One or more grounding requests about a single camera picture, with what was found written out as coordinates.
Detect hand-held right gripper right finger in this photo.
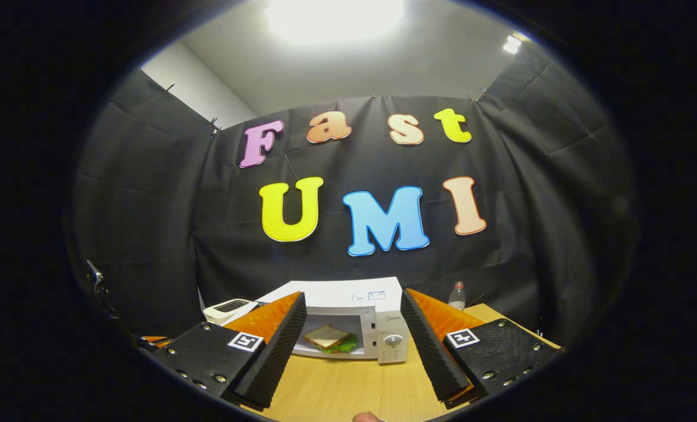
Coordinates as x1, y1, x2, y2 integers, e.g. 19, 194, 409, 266
400, 287, 563, 410

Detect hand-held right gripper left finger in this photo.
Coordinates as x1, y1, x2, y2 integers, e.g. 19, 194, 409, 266
141, 291, 308, 411

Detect toast and lettuce sandwich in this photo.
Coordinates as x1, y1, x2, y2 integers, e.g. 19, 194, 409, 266
302, 324, 359, 355

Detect white microwave oven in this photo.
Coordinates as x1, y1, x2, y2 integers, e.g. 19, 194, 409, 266
256, 277, 411, 365

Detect white toaster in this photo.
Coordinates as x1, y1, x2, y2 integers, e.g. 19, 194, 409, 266
203, 298, 259, 326

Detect black backdrop cloth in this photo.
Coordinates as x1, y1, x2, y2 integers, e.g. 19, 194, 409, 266
70, 44, 639, 352

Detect large ceiling light panel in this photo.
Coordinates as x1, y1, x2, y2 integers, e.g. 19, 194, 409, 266
266, 0, 405, 45

